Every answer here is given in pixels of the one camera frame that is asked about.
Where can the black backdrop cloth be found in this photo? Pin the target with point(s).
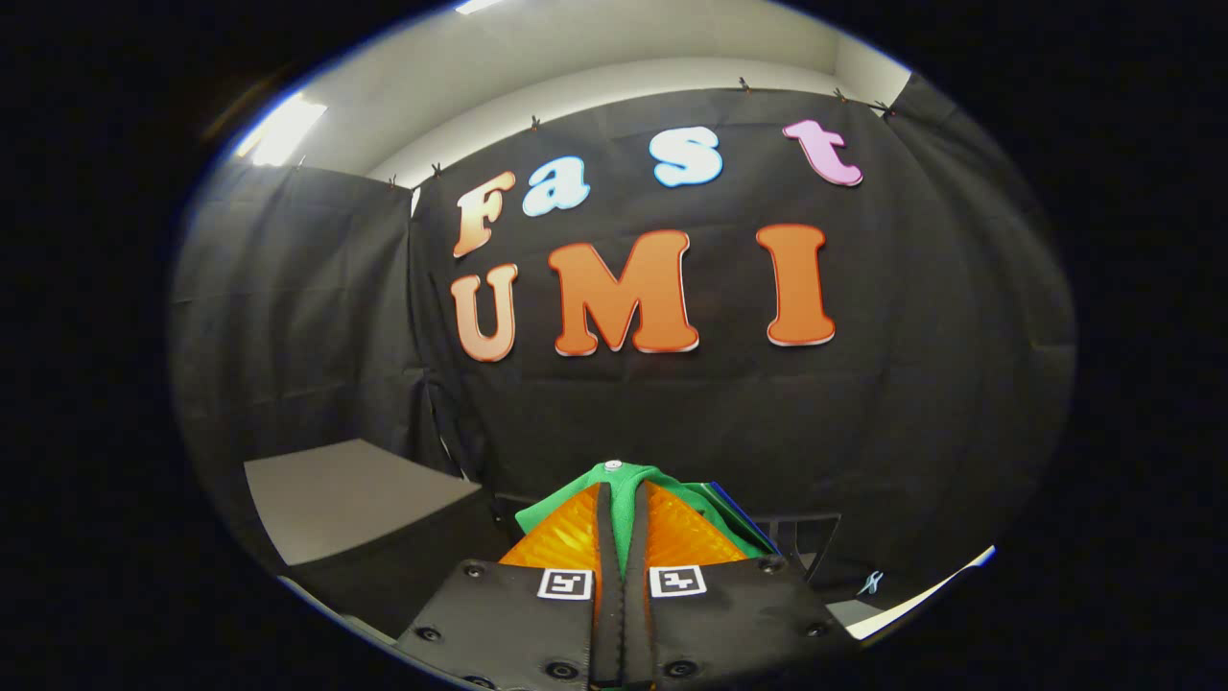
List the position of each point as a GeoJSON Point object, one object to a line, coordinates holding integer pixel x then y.
{"type": "Point", "coordinates": [911, 384]}

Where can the ceiling light strip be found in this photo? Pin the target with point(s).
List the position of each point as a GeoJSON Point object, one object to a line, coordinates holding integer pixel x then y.
{"type": "Point", "coordinates": [477, 5]}

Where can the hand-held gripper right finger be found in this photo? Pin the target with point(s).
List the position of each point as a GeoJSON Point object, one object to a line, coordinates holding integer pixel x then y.
{"type": "Point", "coordinates": [638, 614]}

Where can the green polo shirt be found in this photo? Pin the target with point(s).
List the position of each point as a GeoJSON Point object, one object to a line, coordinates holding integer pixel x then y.
{"type": "Point", "coordinates": [628, 499]}

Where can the grey side table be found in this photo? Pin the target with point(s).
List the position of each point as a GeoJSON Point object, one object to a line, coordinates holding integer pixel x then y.
{"type": "Point", "coordinates": [355, 494]}

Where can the light blue clip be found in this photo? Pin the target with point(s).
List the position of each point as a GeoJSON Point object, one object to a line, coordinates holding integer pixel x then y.
{"type": "Point", "coordinates": [870, 582]}

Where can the white flat board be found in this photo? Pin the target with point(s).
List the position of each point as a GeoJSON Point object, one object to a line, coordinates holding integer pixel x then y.
{"type": "Point", "coordinates": [911, 600]}

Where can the ceiling light panel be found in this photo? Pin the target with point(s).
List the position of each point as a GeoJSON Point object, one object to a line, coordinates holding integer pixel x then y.
{"type": "Point", "coordinates": [283, 130]}

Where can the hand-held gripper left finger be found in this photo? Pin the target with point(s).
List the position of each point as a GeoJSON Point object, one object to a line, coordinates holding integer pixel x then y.
{"type": "Point", "coordinates": [607, 595]}

